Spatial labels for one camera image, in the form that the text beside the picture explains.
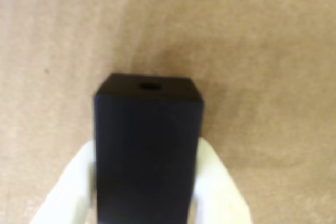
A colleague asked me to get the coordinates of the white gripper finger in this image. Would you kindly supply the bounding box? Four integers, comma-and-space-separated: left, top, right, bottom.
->
28, 140, 97, 224
194, 138, 253, 224

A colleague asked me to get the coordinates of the black rectangular block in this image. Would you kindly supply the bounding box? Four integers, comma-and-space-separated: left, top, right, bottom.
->
93, 73, 204, 224

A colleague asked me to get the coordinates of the brown cardboard sheet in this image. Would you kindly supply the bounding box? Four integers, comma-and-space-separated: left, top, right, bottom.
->
0, 0, 336, 224

